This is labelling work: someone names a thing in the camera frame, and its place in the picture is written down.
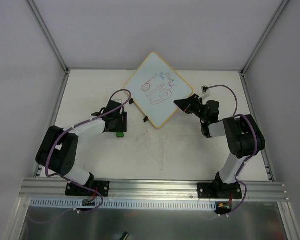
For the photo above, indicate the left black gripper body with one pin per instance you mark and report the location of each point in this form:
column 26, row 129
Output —
column 123, row 122

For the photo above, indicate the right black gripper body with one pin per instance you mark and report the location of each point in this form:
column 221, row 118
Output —
column 190, row 105

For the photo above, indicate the green whiteboard eraser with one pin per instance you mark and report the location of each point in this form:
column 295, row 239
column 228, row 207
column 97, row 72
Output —
column 120, row 134

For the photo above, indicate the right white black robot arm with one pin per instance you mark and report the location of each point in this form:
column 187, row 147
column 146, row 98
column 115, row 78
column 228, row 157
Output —
column 244, row 140

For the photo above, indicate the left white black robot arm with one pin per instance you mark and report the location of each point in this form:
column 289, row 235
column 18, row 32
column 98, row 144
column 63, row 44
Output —
column 58, row 150

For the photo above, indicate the yellow framed whiteboard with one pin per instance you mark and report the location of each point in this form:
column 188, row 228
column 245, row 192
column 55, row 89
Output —
column 154, row 87

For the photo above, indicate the lower black board clip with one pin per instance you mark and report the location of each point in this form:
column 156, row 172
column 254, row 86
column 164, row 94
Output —
column 145, row 119

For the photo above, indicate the small black object at bottom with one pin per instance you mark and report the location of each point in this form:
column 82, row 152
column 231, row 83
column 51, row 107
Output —
column 124, row 236

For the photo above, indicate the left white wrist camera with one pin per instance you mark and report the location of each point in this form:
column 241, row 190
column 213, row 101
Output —
column 118, row 101

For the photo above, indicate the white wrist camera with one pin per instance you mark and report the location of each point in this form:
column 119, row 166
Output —
column 118, row 101
column 205, row 92

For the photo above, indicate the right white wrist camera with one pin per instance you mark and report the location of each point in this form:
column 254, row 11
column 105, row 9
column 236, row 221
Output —
column 205, row 92

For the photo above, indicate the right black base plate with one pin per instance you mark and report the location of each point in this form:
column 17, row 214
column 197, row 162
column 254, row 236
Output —
column 224, row 191

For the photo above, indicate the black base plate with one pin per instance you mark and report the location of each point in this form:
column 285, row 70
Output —
column 224, row 191
column 102, row 187

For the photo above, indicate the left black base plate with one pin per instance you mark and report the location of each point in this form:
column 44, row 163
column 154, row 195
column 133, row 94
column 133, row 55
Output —
column 102, row 187

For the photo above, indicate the white slotted cable duct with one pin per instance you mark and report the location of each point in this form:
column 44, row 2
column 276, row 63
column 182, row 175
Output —
column 123, row 204

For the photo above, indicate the aluminium mounting rail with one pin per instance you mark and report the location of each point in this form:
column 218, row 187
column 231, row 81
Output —
column 153, row 190

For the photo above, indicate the left aluminium frame post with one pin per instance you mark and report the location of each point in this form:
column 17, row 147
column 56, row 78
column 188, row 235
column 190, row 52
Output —
column 46, row 32

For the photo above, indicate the aluminium frame post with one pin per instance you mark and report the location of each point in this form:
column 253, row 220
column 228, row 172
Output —
column 264, row 35
column 46, row 32

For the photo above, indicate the right aluminium frame post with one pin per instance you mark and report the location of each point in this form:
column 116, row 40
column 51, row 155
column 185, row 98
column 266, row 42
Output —
column 264, row 35

